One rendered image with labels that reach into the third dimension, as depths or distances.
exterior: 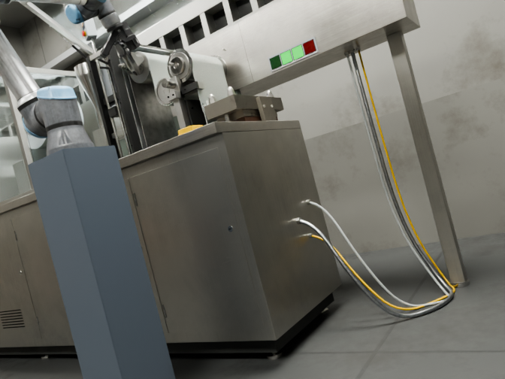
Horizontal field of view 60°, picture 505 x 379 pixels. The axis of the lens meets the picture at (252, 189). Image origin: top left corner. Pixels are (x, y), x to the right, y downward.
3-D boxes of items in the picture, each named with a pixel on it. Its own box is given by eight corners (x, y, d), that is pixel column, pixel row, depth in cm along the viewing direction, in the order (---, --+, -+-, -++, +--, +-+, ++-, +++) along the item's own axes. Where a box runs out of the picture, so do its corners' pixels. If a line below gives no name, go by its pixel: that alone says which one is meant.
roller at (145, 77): (132, 87, 214) (125, 59, 214) (168, 89, 234) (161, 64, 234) (152, 77, 206) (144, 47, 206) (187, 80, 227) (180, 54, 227)
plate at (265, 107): (261, 122, 191) (255, 98, 191) (273, 122, 200) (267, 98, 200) (266, 120, 190) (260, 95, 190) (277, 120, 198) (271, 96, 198)
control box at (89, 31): (82, 41, 230) (77, 22, 230) (95, 40, 233) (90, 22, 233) (84, 35, 224) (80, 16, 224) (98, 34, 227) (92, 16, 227)
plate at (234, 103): (207, 120, 187) (204, 106, 187) (257, 119, 220) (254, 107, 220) (237, 108, 178) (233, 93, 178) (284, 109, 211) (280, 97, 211)
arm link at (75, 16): (71, -4, 163) (93, -12, 170) (60, 10, 171) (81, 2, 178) (85, 16, 165) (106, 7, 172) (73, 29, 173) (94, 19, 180)
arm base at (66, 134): (65, 150, 136) (56, 119, 136) (38, 162, 144) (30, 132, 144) (104, 147, 148) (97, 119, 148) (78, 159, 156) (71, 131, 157)
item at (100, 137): (98, 180, 242) (71, 80, 242) (118, 177, 254) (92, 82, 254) (113, 174, 234) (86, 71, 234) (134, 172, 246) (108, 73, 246)
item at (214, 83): (203, 112, 192) (192, 71, 192) (233, 112, 212) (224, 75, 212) (204, 111, 192) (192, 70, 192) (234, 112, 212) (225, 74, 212)
